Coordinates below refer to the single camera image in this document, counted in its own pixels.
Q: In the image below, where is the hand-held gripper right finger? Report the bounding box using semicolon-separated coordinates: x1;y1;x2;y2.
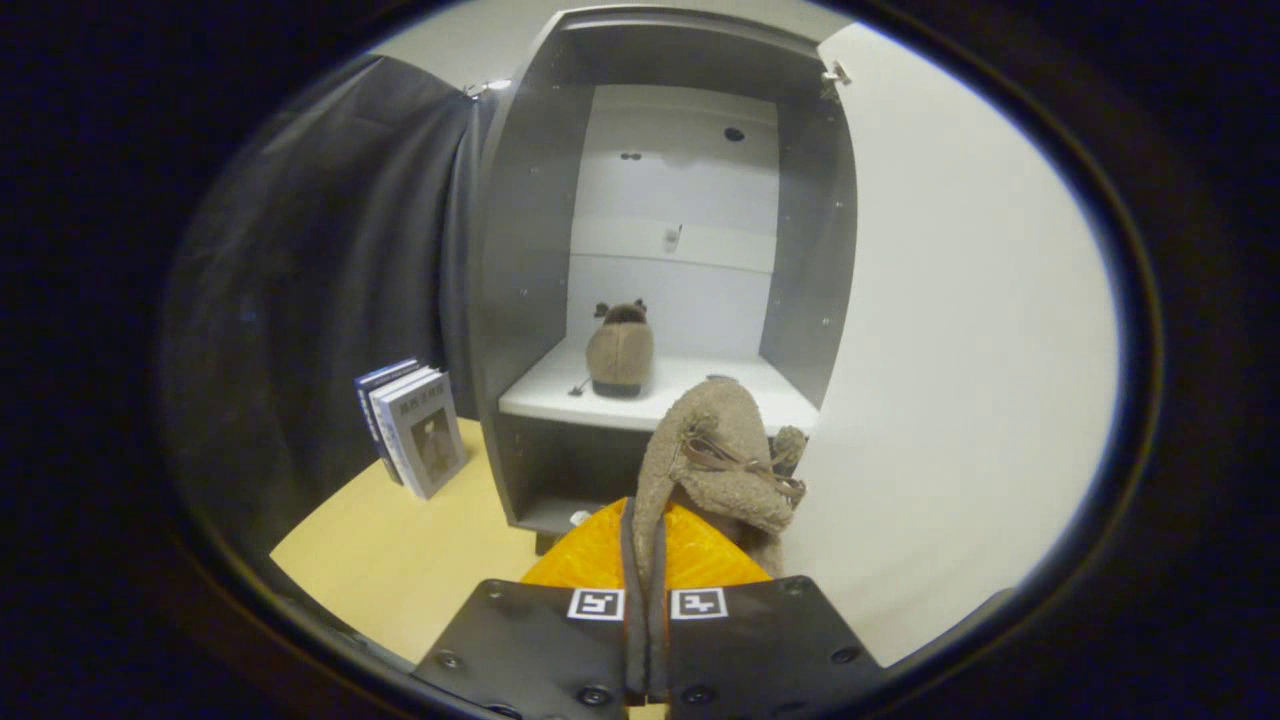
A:
660;505;886;720

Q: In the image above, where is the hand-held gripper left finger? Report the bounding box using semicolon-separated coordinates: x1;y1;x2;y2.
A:
415;497;641;720

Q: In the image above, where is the brown fluffy shoe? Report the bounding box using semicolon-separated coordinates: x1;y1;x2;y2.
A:
585;299;656;399
632;376;809;699

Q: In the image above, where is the white shoe cabinet door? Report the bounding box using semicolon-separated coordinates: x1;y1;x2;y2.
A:
775;20;1121;669

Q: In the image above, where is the grey shoe cabinet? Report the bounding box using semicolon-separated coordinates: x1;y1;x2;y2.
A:
468;5;861;557

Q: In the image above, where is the grey cover book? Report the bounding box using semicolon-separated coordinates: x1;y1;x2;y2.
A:
395;372;469;500

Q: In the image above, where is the white book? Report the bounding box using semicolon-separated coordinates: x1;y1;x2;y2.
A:
368;365;441;486

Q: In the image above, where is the blue book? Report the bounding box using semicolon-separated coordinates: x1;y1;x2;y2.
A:
354;358;421;485

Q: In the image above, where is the black backdrop cloth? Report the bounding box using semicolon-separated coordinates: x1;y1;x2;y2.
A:
160;55;486;566

